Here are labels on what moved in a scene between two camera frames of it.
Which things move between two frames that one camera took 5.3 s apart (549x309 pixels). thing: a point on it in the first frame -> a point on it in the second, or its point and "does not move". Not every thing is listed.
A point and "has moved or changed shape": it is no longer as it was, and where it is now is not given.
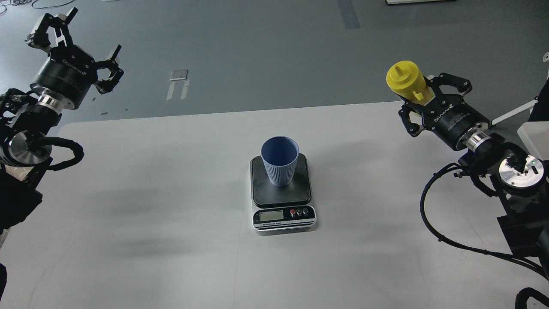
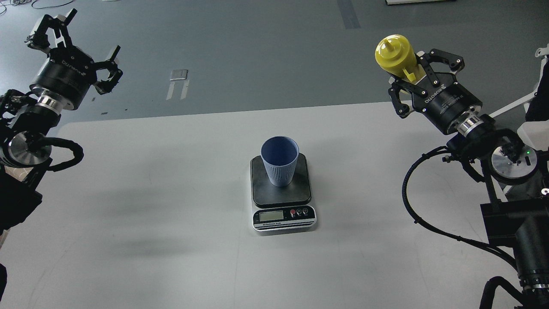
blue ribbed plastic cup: (280, 154) does not move
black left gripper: (70, 72) does not move
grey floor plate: (178, 74) does not move
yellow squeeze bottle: (406, 80) has moved or changed shape
